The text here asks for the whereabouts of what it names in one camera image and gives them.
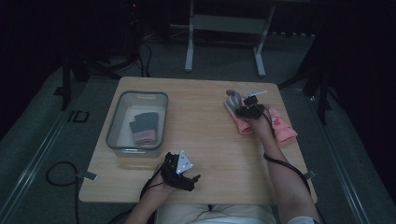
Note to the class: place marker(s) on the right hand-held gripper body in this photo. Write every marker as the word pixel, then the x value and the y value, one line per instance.
pixel 253 109

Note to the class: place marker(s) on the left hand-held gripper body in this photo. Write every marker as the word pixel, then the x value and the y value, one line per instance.
pixel 183 163

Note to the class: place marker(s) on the pink glove with grey palm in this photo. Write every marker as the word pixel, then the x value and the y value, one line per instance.
pixel 233 101

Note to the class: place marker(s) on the clear plastic bin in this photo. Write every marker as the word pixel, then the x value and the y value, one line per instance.
pixel 124 124

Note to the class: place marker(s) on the person's right hand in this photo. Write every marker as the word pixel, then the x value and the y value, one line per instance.
pixel 261 127

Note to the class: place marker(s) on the person's left hand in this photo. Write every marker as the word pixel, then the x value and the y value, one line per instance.
pixel 158 188

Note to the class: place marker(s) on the pink glove with printed figure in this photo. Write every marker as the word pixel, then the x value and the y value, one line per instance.
pixel 283 127

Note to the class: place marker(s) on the person's beige pants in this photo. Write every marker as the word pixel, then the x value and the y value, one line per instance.
pixel 214 214

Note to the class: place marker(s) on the black stand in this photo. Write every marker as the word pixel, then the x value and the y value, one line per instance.
pixel 81 67
pixel 317 84

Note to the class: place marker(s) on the white metal stand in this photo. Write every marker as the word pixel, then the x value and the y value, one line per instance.
pixel 229 24

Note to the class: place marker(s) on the metal floor rail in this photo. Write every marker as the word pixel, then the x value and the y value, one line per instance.
pixel 31 168
pixel 342 174

